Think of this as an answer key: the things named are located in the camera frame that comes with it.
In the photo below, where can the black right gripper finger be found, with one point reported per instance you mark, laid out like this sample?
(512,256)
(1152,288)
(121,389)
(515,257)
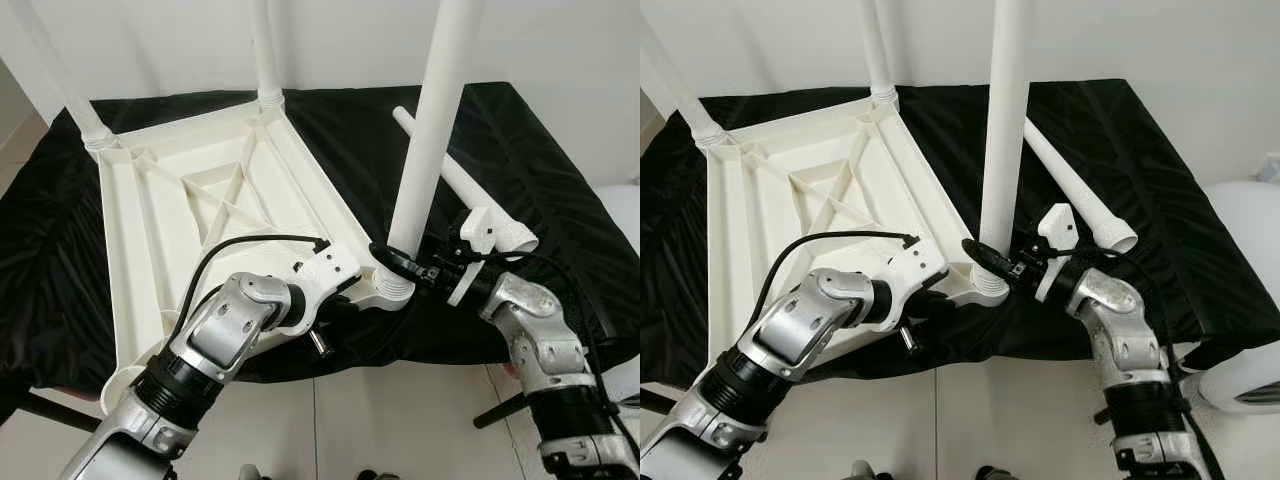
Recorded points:
(395,262)
(985,257)

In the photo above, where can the white plastic table leg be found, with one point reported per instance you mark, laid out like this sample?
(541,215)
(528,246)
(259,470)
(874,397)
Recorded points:
(60,90)
(1080,190)
(465,185)
(690,100)
(265,50)
(1005,110)
(430,110)
(875,50)

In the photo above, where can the white plastic children table top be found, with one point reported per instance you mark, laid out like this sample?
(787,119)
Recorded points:
(150,230)
(750,230)

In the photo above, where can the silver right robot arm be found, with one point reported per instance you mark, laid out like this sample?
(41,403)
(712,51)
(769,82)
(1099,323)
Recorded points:
(1110,300)
(530,320)

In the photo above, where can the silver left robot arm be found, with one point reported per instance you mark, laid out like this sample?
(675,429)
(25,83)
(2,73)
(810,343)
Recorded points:
(810,320)
(230,320)

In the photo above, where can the black cloth table cover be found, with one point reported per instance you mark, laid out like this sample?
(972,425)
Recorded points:
(560,200)
(1180,200)

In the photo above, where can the white rounded object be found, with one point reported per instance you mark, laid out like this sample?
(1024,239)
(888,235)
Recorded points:
(1250,220)
(625,215)

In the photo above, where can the grey right robot foot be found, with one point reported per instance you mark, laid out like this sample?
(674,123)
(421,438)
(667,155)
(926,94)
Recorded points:
(997,474)
(372,475)

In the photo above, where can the grey robot foot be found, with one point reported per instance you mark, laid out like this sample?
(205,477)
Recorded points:
(250,472)
(997,474)
(862,471)
(372,475)

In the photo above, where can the grey left robot foot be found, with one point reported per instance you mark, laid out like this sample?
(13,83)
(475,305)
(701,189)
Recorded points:
(250,472)
(862,471)

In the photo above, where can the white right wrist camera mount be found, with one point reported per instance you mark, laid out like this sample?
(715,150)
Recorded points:
(480,228)
(1055,222)

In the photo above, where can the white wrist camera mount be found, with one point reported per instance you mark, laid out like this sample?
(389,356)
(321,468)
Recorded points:
(480,228)
(325,270)
(1055,222)
(915,265)

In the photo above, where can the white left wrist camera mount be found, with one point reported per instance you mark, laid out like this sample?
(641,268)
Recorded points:
(325,270)
(915,265)

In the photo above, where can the black table frame bar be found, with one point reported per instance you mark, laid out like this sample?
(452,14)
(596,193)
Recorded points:
(50,412)
(655,400)

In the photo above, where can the white wall plug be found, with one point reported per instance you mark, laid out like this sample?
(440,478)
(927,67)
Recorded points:
(1270,166)

